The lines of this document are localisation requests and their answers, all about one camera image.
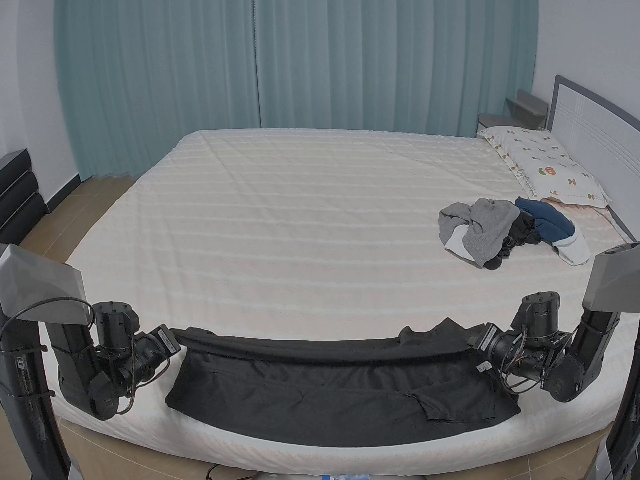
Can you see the bed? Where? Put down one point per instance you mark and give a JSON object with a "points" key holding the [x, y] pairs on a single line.
{"points": [[300, 193]]}

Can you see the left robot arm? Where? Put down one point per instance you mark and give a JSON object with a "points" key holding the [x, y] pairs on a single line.
{"points": [[75, 348]]}

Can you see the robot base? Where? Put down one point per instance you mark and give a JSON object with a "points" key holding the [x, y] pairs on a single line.
{"points": [[345, 477]]}

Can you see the black T-shirt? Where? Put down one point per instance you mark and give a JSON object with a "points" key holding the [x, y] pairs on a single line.
{"points": [[325, 403]]}

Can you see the grey bedside table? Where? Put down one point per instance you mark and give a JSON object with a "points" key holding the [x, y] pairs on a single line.
{"points": [[520, 108]]}

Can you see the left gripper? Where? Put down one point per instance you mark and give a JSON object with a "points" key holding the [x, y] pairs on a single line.
{"points": [[145, 355]]}

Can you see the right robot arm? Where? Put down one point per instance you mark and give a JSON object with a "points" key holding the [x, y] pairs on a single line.
{"points": [[600, 333]]}

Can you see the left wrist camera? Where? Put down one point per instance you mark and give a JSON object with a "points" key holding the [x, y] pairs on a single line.
{"points": [[165, 339]]}

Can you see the pile of clothes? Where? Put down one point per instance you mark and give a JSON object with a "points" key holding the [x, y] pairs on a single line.
{"points": [[485, 228]]}

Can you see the black chest of drawers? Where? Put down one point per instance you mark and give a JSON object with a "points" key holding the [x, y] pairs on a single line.
{"points": [[20, 193]]}

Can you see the blue-green curtain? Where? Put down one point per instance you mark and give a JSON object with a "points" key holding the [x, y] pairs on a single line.
{"points": [[150, 68], [390, 43]]}

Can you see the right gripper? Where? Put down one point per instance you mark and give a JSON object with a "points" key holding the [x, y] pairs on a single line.
{"points": [[505, 352]]}

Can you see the white printed pillow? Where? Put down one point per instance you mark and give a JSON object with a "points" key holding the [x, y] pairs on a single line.
{"points": [[545, 163]]}

